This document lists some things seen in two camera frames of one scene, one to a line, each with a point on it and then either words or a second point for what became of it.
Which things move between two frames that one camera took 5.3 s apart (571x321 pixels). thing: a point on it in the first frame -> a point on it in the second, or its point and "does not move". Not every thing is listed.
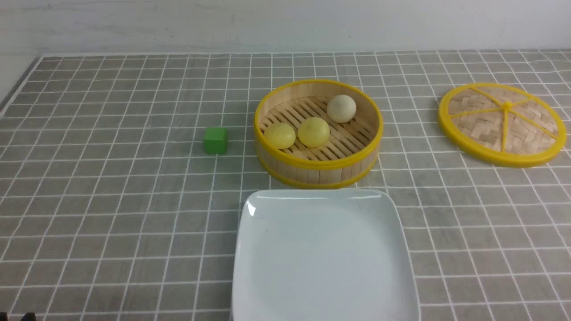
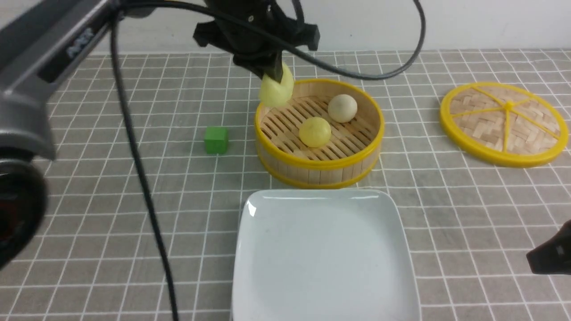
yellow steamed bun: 313,132 does not move
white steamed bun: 341,109 does not move
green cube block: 216,141 does not move
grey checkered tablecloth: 110,210 does not move
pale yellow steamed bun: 281,135 -> 274,93
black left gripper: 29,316 -> 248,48
